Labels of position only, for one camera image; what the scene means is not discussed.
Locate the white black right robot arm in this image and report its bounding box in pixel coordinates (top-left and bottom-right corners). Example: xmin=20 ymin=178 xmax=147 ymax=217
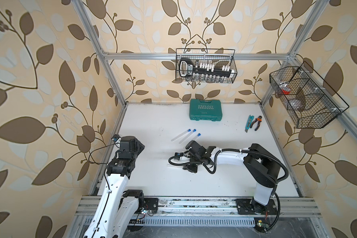
xmin=175 ymin=140 xmax=289 ymax=214

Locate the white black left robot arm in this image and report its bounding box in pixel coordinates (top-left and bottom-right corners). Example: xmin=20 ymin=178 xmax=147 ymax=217
xmin=83 ymin=135 xmax=145 ymax=238

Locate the green plastic tool case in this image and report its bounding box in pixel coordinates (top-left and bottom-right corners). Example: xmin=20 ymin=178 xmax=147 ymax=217
xmin=189 ymin=99 xmax=223 ymax=122

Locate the teal utility knife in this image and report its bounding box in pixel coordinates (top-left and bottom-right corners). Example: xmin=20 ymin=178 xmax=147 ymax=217
xmin=245 ymin=115 xmax=254 ymax=132

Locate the socket set on holder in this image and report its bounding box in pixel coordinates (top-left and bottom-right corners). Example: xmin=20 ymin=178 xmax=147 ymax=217
xmin=178 ymin=58 xmax=238 ymax=78

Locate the red item in basket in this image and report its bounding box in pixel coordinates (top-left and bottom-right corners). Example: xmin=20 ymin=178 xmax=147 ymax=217
xmin=279 ymin=83 xmax=292 ymax=95

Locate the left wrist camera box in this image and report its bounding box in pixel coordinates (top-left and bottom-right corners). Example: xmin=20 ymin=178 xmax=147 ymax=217
xmin=112 ymin=134 xmax=122 ymax=144

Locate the black wire basket back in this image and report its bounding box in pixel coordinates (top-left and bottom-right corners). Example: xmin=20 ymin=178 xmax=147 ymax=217
xmin=176 ymin=48 xmax=238 ymax=84

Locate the black wire basket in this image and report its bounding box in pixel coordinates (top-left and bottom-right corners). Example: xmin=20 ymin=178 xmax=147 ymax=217
xmin=176 ymin=48 xmax=238 ymax=84
xmin=269 ymin=61 xmax=349 ymax=129

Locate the black wire basket right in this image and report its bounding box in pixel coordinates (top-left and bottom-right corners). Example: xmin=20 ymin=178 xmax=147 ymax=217
xmin=269 ymin=61 xmax=349 ymax=129

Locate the aluminium frame post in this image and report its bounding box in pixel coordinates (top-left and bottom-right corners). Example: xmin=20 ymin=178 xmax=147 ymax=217
xmin=250 ymin=1 xmax=325 ymax=103

